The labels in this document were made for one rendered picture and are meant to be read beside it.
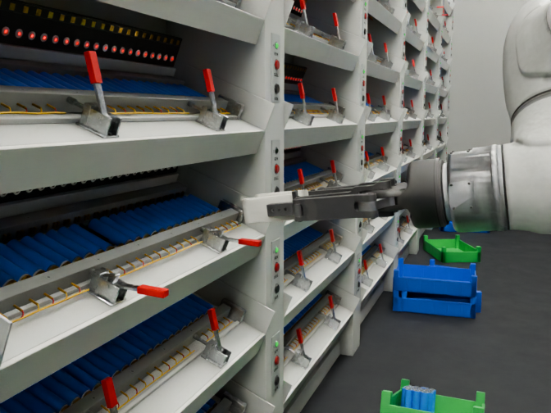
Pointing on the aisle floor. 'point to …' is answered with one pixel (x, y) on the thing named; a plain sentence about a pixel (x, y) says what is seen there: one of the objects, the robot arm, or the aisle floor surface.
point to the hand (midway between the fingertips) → (275, 206)
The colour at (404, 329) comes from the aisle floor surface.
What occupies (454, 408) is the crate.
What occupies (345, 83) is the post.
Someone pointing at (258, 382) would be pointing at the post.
